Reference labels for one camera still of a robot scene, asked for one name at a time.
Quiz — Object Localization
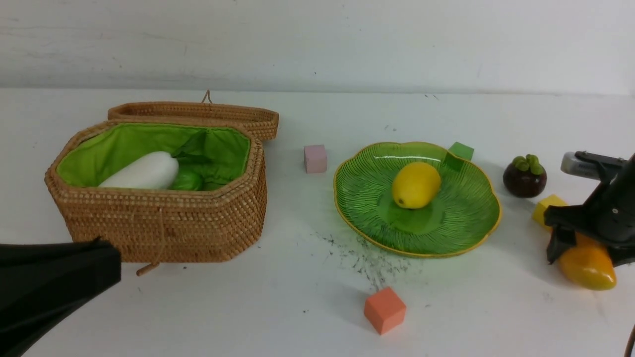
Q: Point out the orange yellow toy mango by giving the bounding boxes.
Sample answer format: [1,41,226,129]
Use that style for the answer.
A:
[558,233,617,291]

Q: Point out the green toy cucumber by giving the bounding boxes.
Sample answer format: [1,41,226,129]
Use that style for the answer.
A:
[169,169,204,191]

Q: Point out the yellow toy lemon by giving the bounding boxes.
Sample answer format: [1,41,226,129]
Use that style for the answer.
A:
[391,161,442,210]

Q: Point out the white toy radish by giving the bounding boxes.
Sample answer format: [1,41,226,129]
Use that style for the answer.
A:
[98,130,211,190]

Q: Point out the dark purple toy mangosteen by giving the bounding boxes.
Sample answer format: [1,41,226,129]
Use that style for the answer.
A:
[502,154,547,198]

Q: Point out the green foam cube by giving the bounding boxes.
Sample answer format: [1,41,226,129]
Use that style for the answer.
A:
[442,142,474,172]

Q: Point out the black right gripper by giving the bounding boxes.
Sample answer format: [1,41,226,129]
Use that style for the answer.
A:
[544,156,635,267]

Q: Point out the woven wicker basket lid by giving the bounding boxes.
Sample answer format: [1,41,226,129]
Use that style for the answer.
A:
[108,91,279,141]

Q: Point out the green glass leaf plate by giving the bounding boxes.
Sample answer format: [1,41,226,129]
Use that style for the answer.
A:
[333,141,502,258]

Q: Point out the pink foam cube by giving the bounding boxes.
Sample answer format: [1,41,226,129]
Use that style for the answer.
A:
[304,144,327,174]

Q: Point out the orange foam cube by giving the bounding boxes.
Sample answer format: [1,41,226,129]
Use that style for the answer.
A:
[364,287,407,335]

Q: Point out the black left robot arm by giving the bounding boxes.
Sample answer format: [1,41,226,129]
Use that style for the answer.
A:
[0,237,121,357]

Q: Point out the yellow foam cube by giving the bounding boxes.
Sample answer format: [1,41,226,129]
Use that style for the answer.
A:
[531,194,569,233]

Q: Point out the woven wicker basket green lining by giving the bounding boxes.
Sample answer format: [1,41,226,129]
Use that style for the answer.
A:
[45,119,268,276]

